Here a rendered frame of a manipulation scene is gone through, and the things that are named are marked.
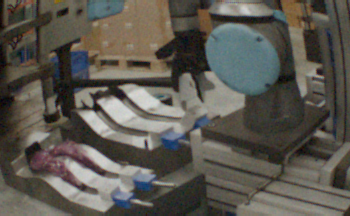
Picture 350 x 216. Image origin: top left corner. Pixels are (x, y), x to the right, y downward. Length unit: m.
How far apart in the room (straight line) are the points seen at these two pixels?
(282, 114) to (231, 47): 0.22
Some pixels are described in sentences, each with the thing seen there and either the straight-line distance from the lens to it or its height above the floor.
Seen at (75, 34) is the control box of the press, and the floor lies 1.10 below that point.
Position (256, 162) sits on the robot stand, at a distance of 0.92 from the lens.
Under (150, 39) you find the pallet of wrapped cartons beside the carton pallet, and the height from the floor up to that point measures 0.35.
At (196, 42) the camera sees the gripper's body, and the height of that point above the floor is 1.12.
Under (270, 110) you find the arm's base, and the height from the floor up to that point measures 1.08.
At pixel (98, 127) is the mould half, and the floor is 0.90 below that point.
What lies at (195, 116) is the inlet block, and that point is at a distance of 1.33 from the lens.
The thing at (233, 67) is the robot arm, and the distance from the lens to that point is 0.71.
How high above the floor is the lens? 1.38
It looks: 19 degrees down
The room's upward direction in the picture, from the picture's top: 8 degrees counter-clockwise
